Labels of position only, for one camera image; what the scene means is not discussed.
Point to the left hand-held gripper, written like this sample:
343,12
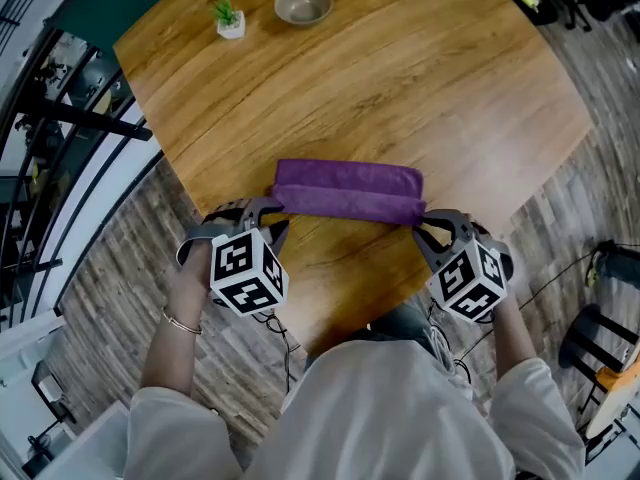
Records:
240,263

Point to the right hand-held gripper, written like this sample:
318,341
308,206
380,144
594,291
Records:
472,273

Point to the purple towel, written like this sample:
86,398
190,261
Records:
345,193

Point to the person's right forearm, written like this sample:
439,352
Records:
510,330

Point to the person's left forearm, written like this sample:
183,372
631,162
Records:
180,328

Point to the blue jeans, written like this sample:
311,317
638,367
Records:
406,320

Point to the white hooded sweatshirt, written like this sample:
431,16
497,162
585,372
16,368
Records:
360,418

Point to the small potted green plant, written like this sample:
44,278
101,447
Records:
229,17

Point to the grey ceramic bowl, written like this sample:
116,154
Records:
303,4

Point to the black metal railing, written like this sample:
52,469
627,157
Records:
65,133

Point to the wooden chair with black legs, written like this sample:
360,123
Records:
617,398

